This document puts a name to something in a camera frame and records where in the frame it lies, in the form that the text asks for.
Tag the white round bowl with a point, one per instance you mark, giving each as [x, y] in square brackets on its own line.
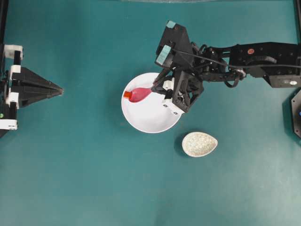
[149, 115]

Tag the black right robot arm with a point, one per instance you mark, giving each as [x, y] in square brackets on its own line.
[185, 70]

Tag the pink plastic spoon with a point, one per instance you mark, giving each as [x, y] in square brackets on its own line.
[139, 94]

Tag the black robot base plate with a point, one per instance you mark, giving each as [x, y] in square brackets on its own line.
[291, 108]

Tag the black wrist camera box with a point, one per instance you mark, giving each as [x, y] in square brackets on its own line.
[175, 48]

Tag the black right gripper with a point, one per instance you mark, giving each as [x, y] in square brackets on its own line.
[181, 90]

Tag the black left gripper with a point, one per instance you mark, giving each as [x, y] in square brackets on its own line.
[13, 98]

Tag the speckled egg-shaped dish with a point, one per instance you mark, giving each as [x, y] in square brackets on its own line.
[198, 144]

